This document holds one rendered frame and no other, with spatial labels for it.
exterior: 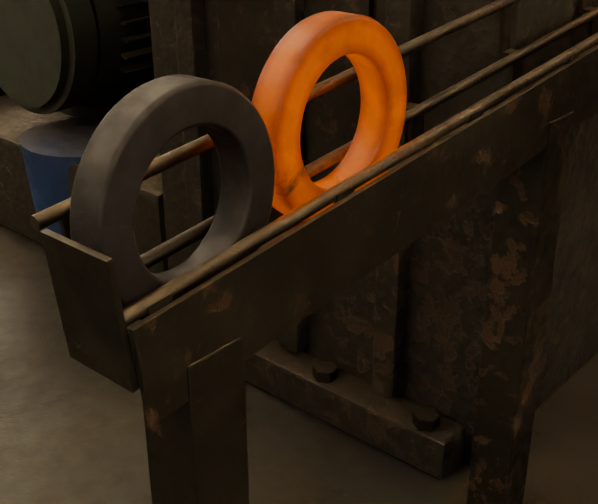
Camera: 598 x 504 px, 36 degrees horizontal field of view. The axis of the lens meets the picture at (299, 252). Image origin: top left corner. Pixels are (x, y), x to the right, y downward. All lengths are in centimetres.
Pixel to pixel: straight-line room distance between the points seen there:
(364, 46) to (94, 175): 29
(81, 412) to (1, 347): 29
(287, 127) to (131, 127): 16
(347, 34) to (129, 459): 90
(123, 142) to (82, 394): 108
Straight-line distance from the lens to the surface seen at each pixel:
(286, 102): 73
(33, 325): 189
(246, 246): 69
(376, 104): 84
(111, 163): 61
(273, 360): 157
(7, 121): 232
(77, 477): 147
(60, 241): 64
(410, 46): 96
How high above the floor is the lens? 91
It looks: 26 degrees down
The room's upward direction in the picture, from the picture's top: straight up
